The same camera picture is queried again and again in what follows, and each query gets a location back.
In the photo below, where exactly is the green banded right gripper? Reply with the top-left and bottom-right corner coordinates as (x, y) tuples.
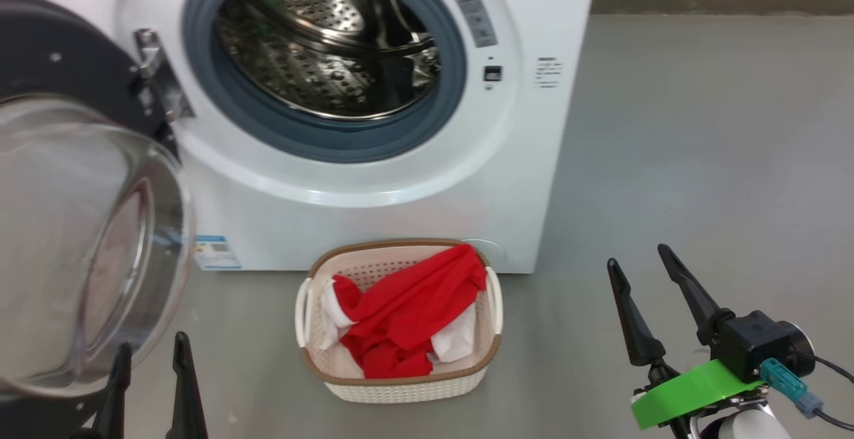
(606, 244), (768, 439)

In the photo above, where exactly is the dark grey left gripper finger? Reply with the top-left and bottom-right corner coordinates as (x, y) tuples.
(93, 342), (133, 439)
(166, 331), (209, 439)

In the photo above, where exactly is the round glass washing machine door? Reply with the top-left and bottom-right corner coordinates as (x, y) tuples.
(0, 0), (198, 439)

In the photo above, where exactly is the red cloth garment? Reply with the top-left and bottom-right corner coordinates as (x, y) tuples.
(320, 244), (488, 380)

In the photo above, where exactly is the white front-load washing machine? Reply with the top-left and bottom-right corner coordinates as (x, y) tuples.
(10, 0), (600, 274)

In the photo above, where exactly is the cream perforated laundry basket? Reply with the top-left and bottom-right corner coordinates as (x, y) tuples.
(295, 238), (504, 404)

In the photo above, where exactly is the metal door hinge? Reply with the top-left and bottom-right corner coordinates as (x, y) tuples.
(133, 28), (196, 123)

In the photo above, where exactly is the blue energy label sticker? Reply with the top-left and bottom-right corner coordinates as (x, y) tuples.
(193, 235), (243, 272)

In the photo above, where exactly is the grey warning sticker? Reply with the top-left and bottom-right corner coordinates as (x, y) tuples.
(451, 0), (499, 49)

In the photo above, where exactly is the black cable with teal connector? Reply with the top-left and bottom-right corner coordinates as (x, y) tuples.
(759, 357), (854, 430)

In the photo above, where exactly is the thin black cable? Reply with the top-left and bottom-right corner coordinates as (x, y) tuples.
(813, 355), (854, 385)

